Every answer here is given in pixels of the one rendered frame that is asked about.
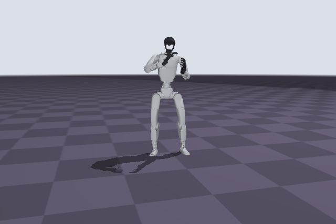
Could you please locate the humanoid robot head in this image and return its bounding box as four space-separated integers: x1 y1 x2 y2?
164 37 175 56

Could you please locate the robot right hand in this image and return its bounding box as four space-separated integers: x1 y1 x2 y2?
162 52 178 66

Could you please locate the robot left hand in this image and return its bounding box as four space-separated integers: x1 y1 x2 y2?
180 58 186 74

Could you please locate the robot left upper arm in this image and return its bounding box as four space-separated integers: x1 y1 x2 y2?
178 56 189 80

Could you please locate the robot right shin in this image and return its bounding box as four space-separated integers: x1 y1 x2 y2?
151 126 159 150

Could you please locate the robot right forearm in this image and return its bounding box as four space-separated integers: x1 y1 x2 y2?
144 62 166 71

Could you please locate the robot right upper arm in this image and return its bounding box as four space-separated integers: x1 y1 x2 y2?
144 54 160 73

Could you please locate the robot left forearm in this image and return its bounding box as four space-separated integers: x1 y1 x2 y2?
180 71 190 79

